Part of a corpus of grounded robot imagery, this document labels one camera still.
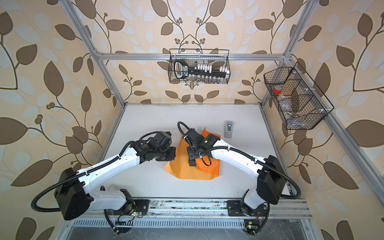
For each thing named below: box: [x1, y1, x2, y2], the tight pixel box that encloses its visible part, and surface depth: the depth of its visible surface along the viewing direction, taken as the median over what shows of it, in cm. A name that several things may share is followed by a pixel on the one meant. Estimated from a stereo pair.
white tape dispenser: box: [224, 120, 234, 139], surface depth 104 cm
